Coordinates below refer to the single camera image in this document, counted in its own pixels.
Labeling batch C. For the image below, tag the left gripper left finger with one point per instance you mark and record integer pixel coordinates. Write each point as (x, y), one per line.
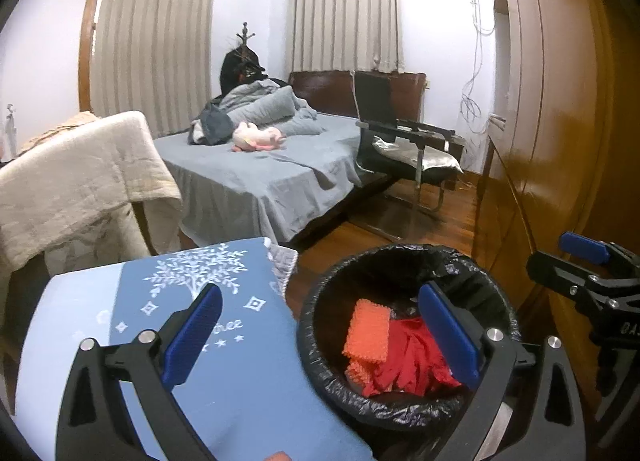
(94, 421)

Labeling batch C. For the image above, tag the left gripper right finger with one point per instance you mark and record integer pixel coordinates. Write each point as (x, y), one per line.
(484, 360)

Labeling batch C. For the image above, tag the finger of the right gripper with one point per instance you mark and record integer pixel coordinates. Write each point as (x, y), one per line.
(593, 251)

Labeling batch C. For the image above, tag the red cloth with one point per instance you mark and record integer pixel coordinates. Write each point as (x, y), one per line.
(414, 363)

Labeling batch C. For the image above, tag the orange foam net sleeve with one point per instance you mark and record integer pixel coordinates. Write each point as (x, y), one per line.
(366, 344)

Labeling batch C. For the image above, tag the black lined trash bin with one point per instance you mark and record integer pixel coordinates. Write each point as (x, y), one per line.
(392, 276)

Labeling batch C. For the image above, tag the brown wooden wardrobe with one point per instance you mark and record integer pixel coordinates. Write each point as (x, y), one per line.
(564, 148)

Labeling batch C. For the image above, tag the blue tree print blanket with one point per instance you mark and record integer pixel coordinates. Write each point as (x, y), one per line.
(247, 395)

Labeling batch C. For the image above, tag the bed with grey sheet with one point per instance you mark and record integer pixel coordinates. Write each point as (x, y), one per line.
(229, 195)

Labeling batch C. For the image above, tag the beige quilt over table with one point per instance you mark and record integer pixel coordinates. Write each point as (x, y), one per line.
(66, 184)

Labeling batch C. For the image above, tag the silver cushion on chair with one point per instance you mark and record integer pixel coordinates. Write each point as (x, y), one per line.
(406, 152)

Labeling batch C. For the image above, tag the black metal chair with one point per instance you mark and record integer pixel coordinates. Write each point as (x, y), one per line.
(375, 117)

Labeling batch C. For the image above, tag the pink plush toy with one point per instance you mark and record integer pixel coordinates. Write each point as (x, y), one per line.
(248, 138)

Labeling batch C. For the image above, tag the grey bedding pile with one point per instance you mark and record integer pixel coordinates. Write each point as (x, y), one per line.
(264, 103)

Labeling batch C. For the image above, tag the dark wooden headboard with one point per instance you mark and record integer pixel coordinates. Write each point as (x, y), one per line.
(331, 92)

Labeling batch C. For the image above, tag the left beige curtain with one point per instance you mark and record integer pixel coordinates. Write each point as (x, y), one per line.
(153, 56)

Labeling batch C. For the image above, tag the beige curtain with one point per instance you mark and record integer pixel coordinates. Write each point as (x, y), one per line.
(346, 35)
(153, 56)

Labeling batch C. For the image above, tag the right beige curtain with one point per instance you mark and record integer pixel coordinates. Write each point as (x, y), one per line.
(346, 35)

